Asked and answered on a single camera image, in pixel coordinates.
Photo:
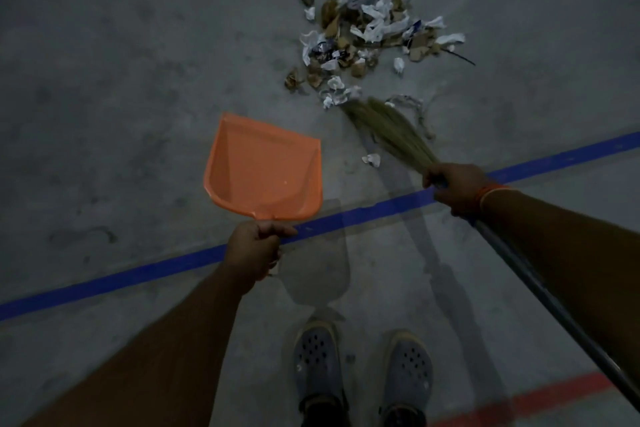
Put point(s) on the person's right forearm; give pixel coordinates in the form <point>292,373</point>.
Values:
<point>570,261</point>

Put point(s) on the person's right hand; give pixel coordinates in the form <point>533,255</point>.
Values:
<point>457,189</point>

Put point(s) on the person's left hand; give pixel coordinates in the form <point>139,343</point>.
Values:
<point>250,254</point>

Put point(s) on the orange wrist band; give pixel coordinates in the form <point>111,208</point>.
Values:
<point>487,191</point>

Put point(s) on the orange plastic dustpan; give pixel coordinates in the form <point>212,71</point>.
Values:
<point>265,166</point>

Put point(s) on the person's left forearm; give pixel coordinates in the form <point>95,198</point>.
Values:
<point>140,366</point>

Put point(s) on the pile of paper scraps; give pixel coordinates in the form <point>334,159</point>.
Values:
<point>375,26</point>

